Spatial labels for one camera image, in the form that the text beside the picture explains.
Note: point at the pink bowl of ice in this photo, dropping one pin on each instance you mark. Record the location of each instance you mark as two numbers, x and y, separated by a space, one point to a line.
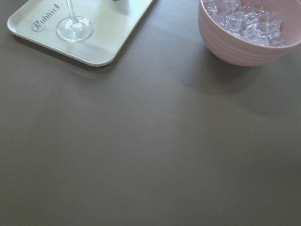
236 51

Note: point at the cream serving tray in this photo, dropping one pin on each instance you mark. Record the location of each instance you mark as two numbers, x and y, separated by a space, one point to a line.
113 22

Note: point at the clear wine glass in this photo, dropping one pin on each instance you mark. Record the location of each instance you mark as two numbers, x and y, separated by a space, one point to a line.
74 28

